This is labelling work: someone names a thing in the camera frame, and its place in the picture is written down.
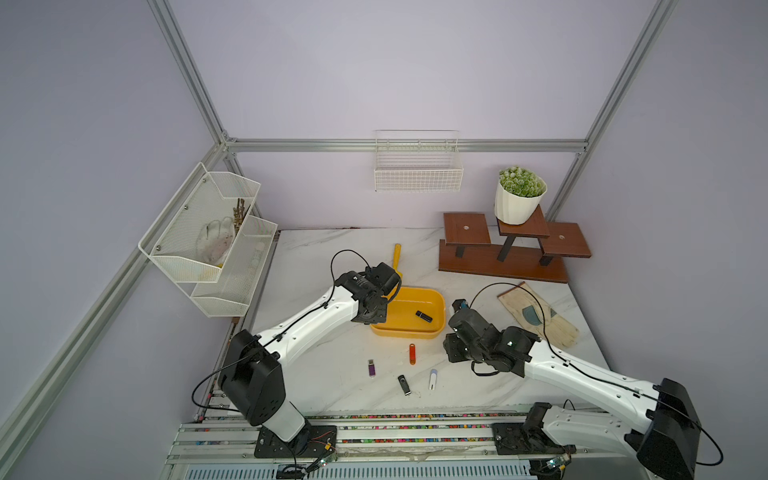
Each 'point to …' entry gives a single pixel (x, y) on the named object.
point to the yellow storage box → (415, 312)
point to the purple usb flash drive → (371, 368)
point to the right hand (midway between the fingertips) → (450, 347)
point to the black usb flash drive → (424, 316)
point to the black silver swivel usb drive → (405, 386)
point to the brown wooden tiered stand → (526, 251)
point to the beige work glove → (538, 317)
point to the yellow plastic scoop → (397, 258)
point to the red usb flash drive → (412, 354)
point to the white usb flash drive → (433, 377)
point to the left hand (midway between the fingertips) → (368, 317)
